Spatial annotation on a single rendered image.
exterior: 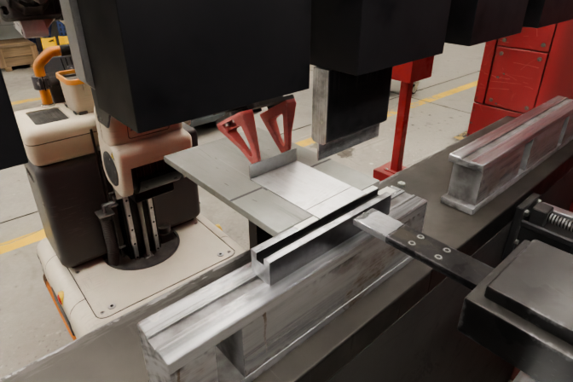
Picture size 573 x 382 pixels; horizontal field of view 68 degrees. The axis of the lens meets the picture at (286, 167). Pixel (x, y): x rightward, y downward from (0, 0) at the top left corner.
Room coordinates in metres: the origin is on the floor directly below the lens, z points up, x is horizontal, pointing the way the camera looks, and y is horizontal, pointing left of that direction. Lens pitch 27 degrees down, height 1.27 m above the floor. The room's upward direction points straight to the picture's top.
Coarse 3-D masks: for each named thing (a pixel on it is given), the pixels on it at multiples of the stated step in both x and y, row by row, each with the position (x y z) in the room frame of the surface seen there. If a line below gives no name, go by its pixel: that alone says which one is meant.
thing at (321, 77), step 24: (336, 72) 0.39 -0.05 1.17; (384, 72) 0.44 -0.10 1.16; (312, 96) 0.40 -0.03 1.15; (336, 96) 0.39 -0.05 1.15; (360, 96) 0.42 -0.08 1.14; (384, 96) 0.45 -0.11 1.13; (312, 120) 0.40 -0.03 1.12; (336, 120) 0.40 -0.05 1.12; (360, 120) 0.42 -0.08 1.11; (384, 120) 0.45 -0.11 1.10; (336, 144) 0.41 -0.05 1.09
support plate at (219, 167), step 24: (216, 144) 0.62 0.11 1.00; (264, 144) 0.62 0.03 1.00; (192, 168) 0.53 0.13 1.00; (216, 168) 0.53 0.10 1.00; (240, 168) 0.53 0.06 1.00; (336, 168) 0.53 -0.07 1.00; (216, 192) 0.47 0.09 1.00; (240, 192) 0.47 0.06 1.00; (264, 192) 0.47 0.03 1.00; (264, 216) 0.41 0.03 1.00; (288, 216) 0.41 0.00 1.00; (312, 216) 0.41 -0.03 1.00
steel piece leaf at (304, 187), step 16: (272, 160) 0.53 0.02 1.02; (288, 160) 0.55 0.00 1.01; (256, 176) 0.51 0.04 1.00; (272, 176) 0.51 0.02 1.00; (288, 176) 0.51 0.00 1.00; (304, 176) 0.51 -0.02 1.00; (320, 176) 0.51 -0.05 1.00; (272, 192) 0.47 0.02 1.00; (288, 192) 0.46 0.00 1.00; (304, 192) 0.46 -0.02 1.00; (320, 192) 0.46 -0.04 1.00; (336, 192) 0.46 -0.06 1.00; (304, 208) 0.43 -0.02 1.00
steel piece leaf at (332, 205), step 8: (344, 192) 0.46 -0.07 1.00; (352, 192) 0.46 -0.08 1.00; (360, 192) 0.46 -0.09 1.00; (328, 200) 0.44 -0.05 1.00; (336, 200) 0.44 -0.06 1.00; (344, 200) 0.44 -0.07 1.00; (352, 200) 0.44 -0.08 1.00; (312, 208) 0.43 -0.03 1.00; (320, 208) 0.43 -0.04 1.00; (328, 208) 0.43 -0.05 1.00; (336, 208) 0.43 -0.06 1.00; (320, 216) 0.41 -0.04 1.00
